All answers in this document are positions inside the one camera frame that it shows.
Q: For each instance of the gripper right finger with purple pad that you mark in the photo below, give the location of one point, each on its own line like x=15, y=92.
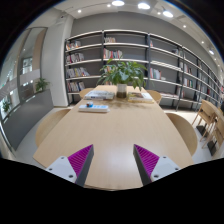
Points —
x=152, y=167

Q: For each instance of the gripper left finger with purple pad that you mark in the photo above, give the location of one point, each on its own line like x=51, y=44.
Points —
x=75, y=167

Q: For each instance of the blue and red charger plug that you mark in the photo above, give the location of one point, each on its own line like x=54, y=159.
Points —
x=89, y=104

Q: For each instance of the wooden chair near right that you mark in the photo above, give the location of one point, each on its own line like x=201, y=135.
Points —
x=186, y=131

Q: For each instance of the wooden chair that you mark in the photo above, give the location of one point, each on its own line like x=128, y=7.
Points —
x=186, y=131
x=48, y=124
x=83, y=92
x=155, y=95

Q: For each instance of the wooden chair near left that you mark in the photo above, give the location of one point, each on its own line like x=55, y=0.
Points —
x=48, y=124

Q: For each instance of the white power strip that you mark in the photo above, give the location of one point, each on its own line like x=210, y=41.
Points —
x=94, y=108

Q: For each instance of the wooden chair far right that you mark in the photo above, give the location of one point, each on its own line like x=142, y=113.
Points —
x=155, y=95

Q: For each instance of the stack of books right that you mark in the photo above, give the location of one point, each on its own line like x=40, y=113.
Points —
x=140, y=97

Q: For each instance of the stack of books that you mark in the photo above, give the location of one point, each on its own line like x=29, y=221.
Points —
x=140, y=97
x=100, y=95

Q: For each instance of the wooden chair far left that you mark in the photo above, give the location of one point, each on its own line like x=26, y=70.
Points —
x=83, y=92

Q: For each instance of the wooden chairs at right edge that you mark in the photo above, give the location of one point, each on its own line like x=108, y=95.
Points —
x=208, y=115

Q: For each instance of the stack of books left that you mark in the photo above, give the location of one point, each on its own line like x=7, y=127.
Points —
x=100, y=95

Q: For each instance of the small plant by window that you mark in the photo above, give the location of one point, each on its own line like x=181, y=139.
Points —
x=41, y=84

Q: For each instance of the large grey bookshelf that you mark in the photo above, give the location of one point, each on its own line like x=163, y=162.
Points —
x=183, y=78

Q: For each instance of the green potted plant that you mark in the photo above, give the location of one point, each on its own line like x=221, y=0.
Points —
x=121, y=74

